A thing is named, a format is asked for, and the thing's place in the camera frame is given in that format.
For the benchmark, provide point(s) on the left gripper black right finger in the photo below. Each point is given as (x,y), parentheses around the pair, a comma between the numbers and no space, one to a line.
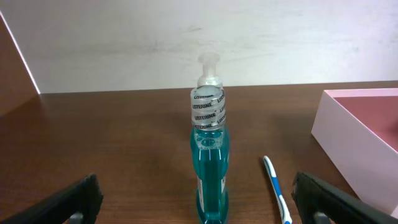
(318,201)

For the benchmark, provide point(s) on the pink white open box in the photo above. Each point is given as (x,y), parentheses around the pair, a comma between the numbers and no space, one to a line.
(357,128)

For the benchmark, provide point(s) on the blue white toothbrush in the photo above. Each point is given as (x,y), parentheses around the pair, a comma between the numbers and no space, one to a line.
(283,208)

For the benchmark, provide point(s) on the blue Listerine mouthwash bottle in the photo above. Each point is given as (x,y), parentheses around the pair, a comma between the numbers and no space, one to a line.
(209,142)

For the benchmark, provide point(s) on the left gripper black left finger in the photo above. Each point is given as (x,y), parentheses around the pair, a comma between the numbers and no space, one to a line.
(80,202)

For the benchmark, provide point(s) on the clear foaming soap pump bottle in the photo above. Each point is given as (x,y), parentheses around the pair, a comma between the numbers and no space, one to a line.
(209,75)

